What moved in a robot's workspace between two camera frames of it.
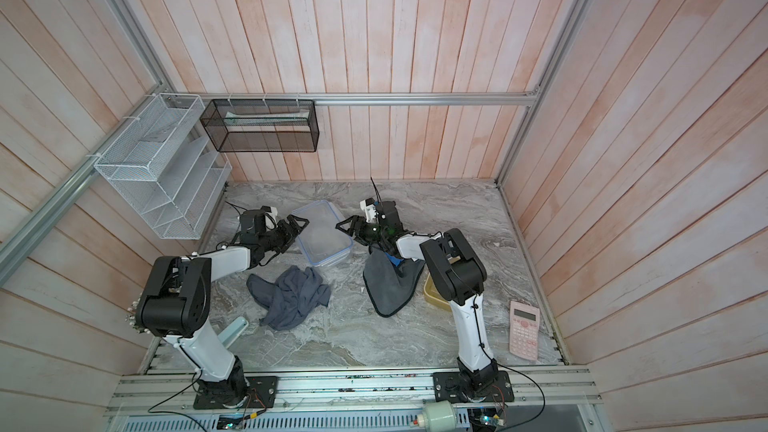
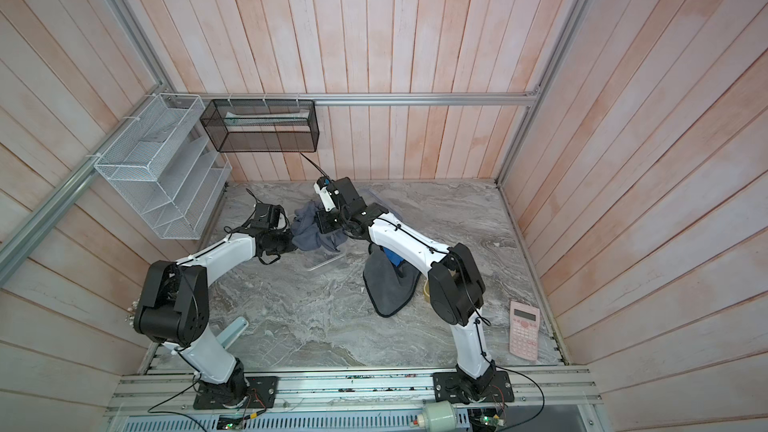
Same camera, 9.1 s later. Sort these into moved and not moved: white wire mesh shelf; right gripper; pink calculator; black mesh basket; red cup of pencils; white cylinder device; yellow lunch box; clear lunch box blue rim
Moved: right gripper; clear lunch box blue rim
Not moved: yellow lunch box; red cup of pencils; black mesh basket; white wire mesh shelf; pink calculator; white cylinder device
